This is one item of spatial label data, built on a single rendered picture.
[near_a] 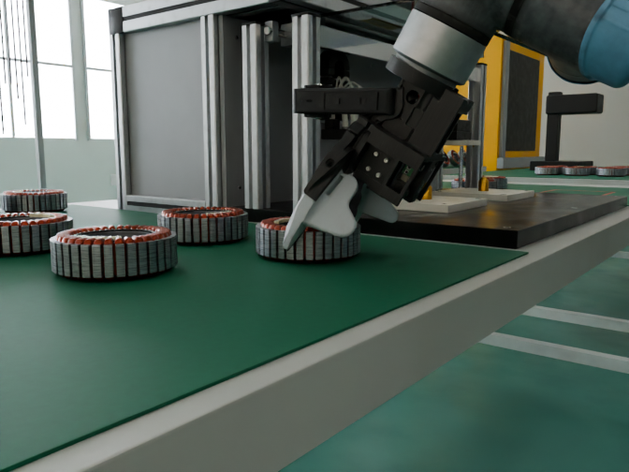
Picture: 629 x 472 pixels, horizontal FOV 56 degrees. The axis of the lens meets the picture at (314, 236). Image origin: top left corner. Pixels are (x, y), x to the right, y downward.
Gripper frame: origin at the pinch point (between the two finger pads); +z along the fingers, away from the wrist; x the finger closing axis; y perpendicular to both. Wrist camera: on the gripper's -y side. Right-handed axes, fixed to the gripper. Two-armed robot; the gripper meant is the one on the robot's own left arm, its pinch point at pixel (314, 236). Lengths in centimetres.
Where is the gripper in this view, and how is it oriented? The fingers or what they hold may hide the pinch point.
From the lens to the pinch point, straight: 62.9
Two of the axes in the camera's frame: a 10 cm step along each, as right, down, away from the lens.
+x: 4.7, -1.3, 8.7
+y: 7.6, 5.5, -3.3
